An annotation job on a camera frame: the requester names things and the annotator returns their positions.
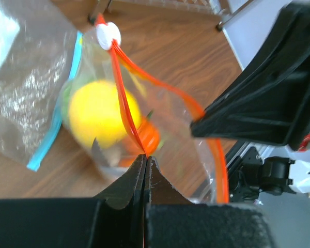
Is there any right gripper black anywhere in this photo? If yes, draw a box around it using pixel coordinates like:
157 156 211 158
191 3 310 150

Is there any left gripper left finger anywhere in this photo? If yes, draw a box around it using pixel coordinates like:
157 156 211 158
0 155 147 247

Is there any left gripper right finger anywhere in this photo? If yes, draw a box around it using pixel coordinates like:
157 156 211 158
144 157 276 247

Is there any grey toy fish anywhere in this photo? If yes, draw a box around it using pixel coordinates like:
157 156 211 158
91 139 122 167

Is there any orange toy pumpkin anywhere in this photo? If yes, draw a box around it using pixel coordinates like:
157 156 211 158
118 116 161 168

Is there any yellow lemon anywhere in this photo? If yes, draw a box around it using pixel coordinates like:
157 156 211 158
68 80 127 148

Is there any clear bag orange zipper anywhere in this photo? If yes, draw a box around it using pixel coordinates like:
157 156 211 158
58 15 229 203

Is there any clear bag blue zipper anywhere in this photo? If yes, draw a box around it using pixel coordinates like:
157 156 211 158
0 17 82 171

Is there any steel dish rack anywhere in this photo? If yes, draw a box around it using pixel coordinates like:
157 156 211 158
87 1 260 32

